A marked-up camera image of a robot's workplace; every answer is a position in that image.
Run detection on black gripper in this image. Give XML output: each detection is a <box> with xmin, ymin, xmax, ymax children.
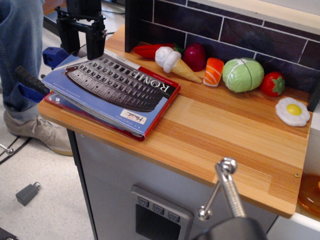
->
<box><xmin>55</xmin><ymin>0</ymin><xmax>106</xmax><ymax>60</ymax></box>

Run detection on Rome spiral-bound book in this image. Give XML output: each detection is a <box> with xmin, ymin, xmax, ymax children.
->
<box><xmin>42</xmin><ymin>50</ymin><xmax>181</xmax><ymax>142</ymax></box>

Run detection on black office chair base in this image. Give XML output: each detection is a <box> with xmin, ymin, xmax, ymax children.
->
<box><xmin>43</xmin><ymin>16</ymin><xmax>60</xmax><ymax>37</ymax></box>

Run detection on person's jeans leg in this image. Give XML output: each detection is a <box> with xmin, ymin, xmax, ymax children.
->
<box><xmin>0</xmin><ymin>0</ymin><xmax>44</xmax><ymax>123</ymax></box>

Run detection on red toy chili pepper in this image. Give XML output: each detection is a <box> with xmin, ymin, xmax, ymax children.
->
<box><xmin>133</xmin><ymin>43</ymin><xmax>185</xmax><ymax>59</ymax></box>

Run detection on blue bar clamp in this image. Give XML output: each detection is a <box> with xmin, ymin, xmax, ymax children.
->
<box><xmin>15</xmin><ymin>47</ymin><xmax>69</xmax><ymax>103</ymax></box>

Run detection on toy ice cream cone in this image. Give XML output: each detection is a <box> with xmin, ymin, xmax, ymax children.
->
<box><xmin>154</xmin><ymin>46</ymin><xmax>202</xmax><ymax>84</ymax></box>

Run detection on beige sneaker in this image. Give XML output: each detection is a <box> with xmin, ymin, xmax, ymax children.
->
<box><xmin>3</xmin><ymin>111</ymin><xmax>73</xmax><ymax>156</ymax></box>

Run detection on purple toy onion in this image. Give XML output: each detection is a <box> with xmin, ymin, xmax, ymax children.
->
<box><xmin>182</xmin><ymin>42</ymin><xmax>206</xmax><ymax>72</ymax></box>

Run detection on toy salmon sushi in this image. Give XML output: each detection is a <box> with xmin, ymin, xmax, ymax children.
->
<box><xmin>203</xmin><ymin>57</ymin><xmax>225</xmax><ymax>87</ymax></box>

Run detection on green toy cabbage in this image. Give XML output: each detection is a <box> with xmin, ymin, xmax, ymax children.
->
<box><xmin>222</xmin><ymin>57</ymin><xmax>265</xmax><ymax>93</ymax></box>

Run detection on grey toy kitchen cabinet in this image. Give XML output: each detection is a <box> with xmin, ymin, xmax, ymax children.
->
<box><xmin>66</xmin><ymin>129</ymin><xmax>279</xmax><ymax>240</ymax></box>

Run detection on grey block on floor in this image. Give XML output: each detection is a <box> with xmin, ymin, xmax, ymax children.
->
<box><xmin>15</xmin><ymin>182</ymin><xmax>41</xmax><ymax>207</ymax></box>

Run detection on grey oven control panel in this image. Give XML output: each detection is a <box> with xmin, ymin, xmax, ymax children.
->
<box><xmin>130</xmin><ymin>185</ymin><xmax>194</xmax><ymax>240</ymax></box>

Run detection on red toy strawberry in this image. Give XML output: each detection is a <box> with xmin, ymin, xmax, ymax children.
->
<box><xmin>259</xmin><ymin>71</ymin><xmax>286</xmax><ymax>97</ymax></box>

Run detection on toy fried egg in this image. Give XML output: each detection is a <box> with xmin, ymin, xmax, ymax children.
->
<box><xmin>275</xmin><ymin>97</ymin><xmax>311</xmax><ymax>127</ymax></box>

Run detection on orange plastic bowl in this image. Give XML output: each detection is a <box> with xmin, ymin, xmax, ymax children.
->
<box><xmin>298</xmin><ymin>174</ymin><xmax>320</xmax><ymax>218</ymax></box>

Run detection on black cable on floor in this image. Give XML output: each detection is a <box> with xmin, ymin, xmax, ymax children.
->
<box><xmin>101</xmin><ymin>1</ymin><xmax>126</xmax><ymax>35</ymax></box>

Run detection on black floor cables left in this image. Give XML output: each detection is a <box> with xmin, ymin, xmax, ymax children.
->
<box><xmin>0</xmin><ymin>135</ymin><xmax>33</xmax><ymax>166</ymax></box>

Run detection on small silver clamp handle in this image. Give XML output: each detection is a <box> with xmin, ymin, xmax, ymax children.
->
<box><xmin>0</xmin><ymin>144</ymin><xmax>15</xmax><ymax>156</ymax></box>

